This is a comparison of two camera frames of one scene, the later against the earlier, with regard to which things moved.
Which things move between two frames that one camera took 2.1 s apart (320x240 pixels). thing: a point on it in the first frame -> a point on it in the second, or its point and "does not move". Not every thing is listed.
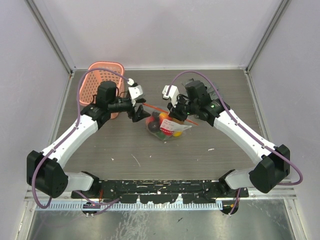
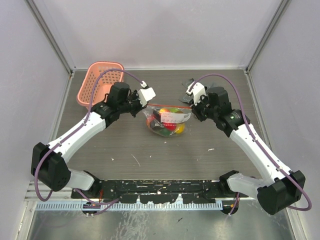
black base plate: (160, 191) does not move
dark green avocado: (161, 135) -> (165, 132)
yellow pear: (177, 133) -> (180, 128)
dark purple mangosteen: (153, 126) -> (157, 114)
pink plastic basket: (99, 72) does not move
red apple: (166, 132) -> (170, 126)
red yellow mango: (163, 116) -> (164, 110)
